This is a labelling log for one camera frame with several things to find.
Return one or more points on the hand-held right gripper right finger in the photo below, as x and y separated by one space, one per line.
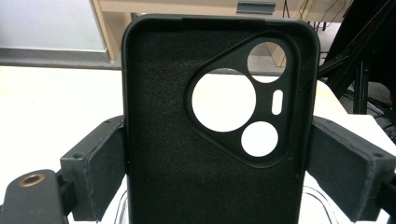
345 168

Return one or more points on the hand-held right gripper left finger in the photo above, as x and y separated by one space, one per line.
96 168

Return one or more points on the black phone case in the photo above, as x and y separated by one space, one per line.
162 130

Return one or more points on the black metal stand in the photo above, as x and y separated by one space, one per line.
361 62

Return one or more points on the light wooden office desk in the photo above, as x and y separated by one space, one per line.
186 6

